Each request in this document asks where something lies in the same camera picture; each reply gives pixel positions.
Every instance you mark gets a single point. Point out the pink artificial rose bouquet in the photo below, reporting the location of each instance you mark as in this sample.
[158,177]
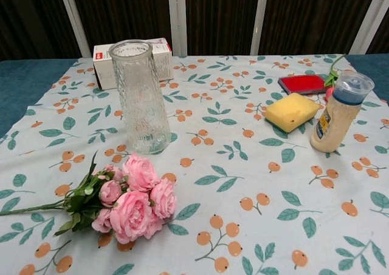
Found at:
[133,209]

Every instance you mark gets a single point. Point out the clear textured glass vase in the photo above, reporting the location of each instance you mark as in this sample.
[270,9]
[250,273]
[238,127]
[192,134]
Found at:
[141,105]

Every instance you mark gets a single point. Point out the fruit and leaf print tablecloth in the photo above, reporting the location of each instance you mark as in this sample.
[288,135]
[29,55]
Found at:
[231,178]

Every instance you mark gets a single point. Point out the yellow green sponge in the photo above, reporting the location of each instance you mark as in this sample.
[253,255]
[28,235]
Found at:
[291,111]

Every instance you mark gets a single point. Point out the white cardboard box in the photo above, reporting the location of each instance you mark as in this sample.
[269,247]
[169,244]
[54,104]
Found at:
[104,70]

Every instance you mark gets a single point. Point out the red ink pad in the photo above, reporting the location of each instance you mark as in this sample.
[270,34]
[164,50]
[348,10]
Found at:
[301,84]

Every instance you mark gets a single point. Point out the clear-capped sauce bottle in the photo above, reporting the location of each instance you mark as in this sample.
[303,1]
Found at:
[337,117]

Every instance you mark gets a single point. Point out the red artificial flower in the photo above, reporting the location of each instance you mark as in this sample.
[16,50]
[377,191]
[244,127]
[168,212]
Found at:
[330,77]

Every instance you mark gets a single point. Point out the teal velvet table cover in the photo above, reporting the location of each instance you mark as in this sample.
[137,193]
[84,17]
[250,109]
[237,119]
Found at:
[21,86]

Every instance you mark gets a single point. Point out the white frame post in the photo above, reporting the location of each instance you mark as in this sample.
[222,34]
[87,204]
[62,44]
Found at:
[366,20]
[258,18]
[177,17]
[74,20]

